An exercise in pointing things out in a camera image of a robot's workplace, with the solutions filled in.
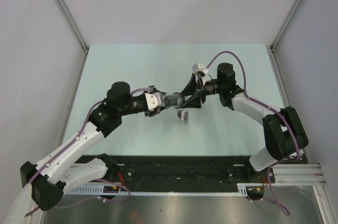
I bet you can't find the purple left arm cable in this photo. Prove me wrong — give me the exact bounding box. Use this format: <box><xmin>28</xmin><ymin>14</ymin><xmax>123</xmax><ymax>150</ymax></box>
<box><xmin>25</xmin><ymin>87</ymin><xmax>154</xmax><ymax>217</ymax></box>

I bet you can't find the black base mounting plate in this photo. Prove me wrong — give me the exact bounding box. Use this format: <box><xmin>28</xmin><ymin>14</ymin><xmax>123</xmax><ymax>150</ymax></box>
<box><xmin>76</xmin><ymin>154</ymin><xmax>274</xmax><ymax>187</ymax></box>

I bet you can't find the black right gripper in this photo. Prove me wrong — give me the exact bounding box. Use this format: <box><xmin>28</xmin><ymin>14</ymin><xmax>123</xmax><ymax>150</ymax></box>
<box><xmin>178</xmin><ymin>73</ymin><xmax>224</xmax><ymax>109</ymax></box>

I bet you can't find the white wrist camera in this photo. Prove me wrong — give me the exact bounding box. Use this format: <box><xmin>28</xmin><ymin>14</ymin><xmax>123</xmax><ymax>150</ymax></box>
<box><xmin>192</xmin><ymin>63</ymin><xmax>209</xmax><ymax>78</ymax></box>
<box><xmin>145</xmin><ymin>92</ymin><xmax>164</xmax><ymax>110</ymax></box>

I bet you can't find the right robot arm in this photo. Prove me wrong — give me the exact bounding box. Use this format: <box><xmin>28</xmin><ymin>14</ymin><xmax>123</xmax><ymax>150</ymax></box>
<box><xmin>181</xmin><ymin>63</ymin><xmax>308</xmax><ymax>182</ymax></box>

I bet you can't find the aluminium frame post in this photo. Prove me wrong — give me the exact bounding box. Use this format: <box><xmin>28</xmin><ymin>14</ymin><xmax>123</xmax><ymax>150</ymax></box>
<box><xmin>55</xmin><ymin>0</ymin><xmax>89</xmax><ymax>54</ymax></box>
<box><xmin>270</xmin><ymin>0</ymin><xmax>303</xmax><ymax>52</ymax></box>

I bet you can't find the clear elbow pipe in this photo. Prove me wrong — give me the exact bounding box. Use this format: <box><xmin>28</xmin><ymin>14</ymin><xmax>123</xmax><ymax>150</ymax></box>
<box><xmin>175</xmin><ymin>110</ymin><xmax>189</xmax><ymax>125</ymax></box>
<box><xmin>164</xmin><ymin>92</ymin><xmax>185</xmax><ymax>109</ymax></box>

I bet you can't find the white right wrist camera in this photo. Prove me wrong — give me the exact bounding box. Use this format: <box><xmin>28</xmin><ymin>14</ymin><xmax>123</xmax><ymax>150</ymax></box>
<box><xmin>192</xmin><ymin>63</ymin><xmax>209</xmax><ymax>78</ymax></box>

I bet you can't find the aluminium frame post right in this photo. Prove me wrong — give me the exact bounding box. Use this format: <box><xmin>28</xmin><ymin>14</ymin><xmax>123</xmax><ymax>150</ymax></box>
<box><xmin>270</xmin><ymin>0</ymin><xmax>303</xmax><ymax>52</ymax></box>

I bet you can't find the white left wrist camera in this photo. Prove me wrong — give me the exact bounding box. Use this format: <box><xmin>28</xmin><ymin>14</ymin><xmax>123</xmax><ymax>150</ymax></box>
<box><xmin>145</xmin><ymin>92</ymin><xmax>164</xmax><ymax>110</ymax></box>

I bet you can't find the white slotted cable duct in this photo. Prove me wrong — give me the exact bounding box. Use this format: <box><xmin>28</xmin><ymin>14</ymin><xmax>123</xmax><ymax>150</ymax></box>
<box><xmin>65</xmin><ymin>183</ymin><xmax>267</xmax><ymax>197</ymax></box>

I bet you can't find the aluminium frame post left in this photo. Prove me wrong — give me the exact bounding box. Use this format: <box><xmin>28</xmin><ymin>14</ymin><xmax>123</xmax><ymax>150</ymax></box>
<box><xmin>55</xmin><ymin>0</ymin><xmax>89</xmax><ymax>54</ymax></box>

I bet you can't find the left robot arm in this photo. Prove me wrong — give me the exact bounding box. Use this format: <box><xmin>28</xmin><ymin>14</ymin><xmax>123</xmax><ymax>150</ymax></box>
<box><xmin>20</xmin><ymin>81</ymin><xmax>179</xmax><ymax>211</ymax></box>

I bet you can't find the aluminium frame rail right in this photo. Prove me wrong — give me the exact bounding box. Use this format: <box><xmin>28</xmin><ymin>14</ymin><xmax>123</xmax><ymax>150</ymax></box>
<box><xmin>267</xmin><ymin>47</ymin><xmax>337</xmax><ymax>223</ymax></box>

